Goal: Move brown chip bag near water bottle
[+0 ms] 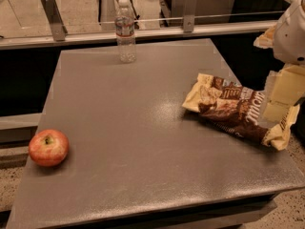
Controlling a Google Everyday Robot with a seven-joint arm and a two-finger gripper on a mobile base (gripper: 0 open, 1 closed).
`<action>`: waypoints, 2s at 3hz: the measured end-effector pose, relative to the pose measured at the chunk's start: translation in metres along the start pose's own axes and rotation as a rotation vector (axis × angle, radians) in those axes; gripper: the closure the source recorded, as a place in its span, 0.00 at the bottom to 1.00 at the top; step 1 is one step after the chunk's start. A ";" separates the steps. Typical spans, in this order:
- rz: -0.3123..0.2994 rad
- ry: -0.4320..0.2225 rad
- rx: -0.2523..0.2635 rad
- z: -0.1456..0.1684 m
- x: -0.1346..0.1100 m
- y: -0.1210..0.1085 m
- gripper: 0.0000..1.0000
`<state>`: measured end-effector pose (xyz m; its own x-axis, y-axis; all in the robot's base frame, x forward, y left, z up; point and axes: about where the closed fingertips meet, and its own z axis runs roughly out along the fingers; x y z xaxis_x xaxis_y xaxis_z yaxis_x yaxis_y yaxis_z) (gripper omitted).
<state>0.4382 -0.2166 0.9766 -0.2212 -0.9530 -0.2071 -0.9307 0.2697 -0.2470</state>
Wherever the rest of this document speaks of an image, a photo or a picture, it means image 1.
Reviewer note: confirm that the metal guard rail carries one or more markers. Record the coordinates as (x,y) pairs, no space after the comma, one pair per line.
(110,37)

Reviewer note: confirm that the clear plastic water bottle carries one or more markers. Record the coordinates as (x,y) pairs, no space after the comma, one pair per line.
(124,29)

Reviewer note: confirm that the right metal rail bracket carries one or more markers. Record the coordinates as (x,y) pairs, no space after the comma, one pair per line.
(189,15)

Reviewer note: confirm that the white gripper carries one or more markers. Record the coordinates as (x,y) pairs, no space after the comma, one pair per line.
(292,37)

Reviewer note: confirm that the red apple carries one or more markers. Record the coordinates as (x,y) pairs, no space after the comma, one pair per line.
(49,148)

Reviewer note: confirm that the metal rail bracket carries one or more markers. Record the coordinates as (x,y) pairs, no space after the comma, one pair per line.
(58,30)
(189,15)

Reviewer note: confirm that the left metal rail bracket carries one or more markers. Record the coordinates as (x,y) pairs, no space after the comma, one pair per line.
(58,30)

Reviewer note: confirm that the brown chip bag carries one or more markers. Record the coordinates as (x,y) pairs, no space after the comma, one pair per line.
(236,110)

